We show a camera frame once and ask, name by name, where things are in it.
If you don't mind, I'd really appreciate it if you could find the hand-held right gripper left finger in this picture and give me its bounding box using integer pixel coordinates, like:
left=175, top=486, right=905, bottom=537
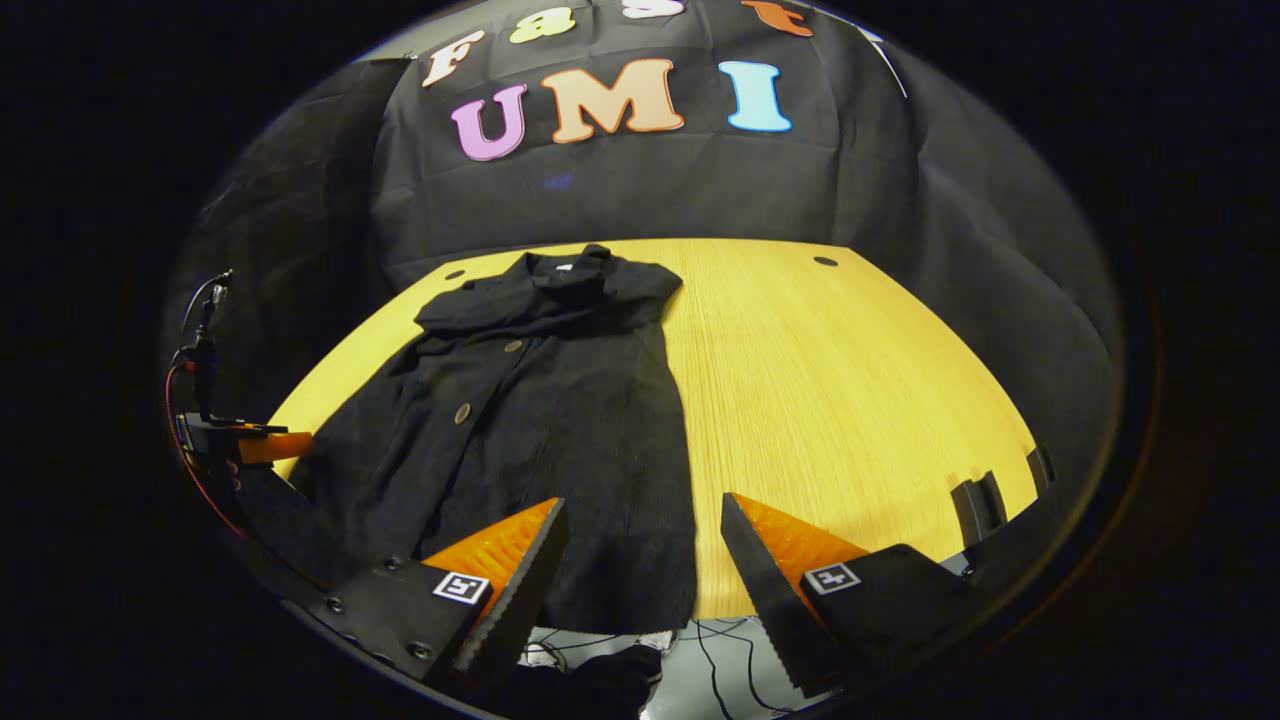
left=310, top=497, right=569, bottom=691

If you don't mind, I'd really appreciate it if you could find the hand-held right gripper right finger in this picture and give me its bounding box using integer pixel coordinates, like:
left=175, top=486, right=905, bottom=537
left=720, top=492, right=976, bottom=698

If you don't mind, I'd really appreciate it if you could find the black button shirt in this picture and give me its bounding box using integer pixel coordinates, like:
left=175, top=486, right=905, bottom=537
left=240, top=244, right=698, bottom=636

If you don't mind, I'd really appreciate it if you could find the black backdrop cloth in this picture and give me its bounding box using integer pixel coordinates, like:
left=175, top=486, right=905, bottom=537
left=165, top=0, right=1126, bottom=561

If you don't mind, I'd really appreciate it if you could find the thin gripper cable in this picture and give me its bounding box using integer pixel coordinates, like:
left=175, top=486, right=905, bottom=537
left=180, top=270, right=234, bottom=351

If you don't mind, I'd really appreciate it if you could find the black floor cable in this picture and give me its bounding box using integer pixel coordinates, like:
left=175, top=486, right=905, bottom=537
left=688, top=618, right=793, bottom=717

